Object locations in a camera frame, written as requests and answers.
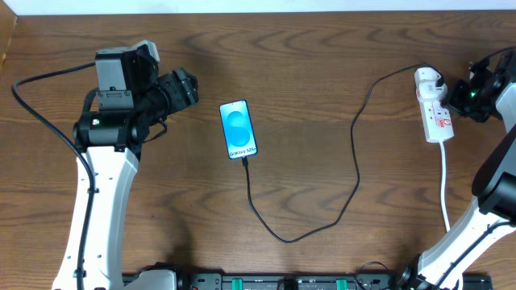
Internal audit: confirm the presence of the blue Galaxy smartphone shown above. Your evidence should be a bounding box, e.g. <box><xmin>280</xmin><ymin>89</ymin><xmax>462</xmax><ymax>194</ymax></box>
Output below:
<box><xmin>219</xmin><ymin>100</ymin><xmax>258</xmax><ymax>160</ymax></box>

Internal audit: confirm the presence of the black USB charging cable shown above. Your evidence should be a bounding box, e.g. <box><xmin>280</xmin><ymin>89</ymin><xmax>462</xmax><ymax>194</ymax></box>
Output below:
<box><xmin>240</xmin><ymin>62</ymin><xmax>446</xmax><ymax>244</ymax></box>

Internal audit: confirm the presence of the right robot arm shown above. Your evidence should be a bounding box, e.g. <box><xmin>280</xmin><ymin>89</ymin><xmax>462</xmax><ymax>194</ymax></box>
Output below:
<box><xmin>393</xmin><ymin>47</ymin><xmax>515</xmax><ymax>289</ymax></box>

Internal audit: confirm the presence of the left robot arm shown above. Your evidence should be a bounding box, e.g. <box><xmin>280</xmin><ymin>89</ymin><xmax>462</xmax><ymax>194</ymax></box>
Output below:
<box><xmin>52</xmin><ymin>40</ymin><xmax>198</xmax><ymax>289</ymax></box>

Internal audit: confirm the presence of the white power strip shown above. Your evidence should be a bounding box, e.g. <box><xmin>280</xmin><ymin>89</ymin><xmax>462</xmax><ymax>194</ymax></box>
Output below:
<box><xmin>418</xmin><ymin>99</ymin><xmax>454</xmax><ymax>143</ymax></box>

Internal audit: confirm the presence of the white power strip cord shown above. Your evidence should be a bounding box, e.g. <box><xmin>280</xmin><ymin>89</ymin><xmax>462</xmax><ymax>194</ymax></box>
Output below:
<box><xmin>438</xmin><ymin>140</ymin><xmax>464</xmax><ymax>290</ymax></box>

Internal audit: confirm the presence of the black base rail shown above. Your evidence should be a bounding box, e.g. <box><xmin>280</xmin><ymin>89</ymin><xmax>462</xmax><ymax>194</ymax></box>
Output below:
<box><xmin>120</xmin><ymin>271</ymin><xmax>493</xmax><ymax>290</ymax></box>

